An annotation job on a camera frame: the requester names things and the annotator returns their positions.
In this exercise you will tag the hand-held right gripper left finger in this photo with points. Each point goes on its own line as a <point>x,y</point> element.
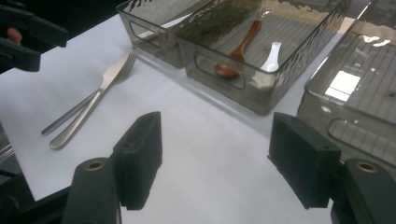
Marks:
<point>138,158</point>

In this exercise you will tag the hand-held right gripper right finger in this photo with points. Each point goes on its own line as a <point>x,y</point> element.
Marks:
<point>303,158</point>

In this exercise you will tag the smoky clear plastic bin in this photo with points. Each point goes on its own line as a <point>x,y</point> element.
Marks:
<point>146,34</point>
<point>258,93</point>
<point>358,140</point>

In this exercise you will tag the steel table knife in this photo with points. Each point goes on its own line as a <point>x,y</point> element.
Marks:
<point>77,121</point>

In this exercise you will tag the steel fork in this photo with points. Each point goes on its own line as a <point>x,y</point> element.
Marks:
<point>62,118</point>

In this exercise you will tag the white ceramic spoon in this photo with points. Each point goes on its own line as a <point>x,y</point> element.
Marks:
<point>274,56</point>

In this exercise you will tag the brown wooden spoon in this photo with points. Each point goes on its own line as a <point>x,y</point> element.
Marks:
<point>239,51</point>

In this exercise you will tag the white table sheet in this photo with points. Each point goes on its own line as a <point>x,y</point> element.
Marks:
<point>202,155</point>

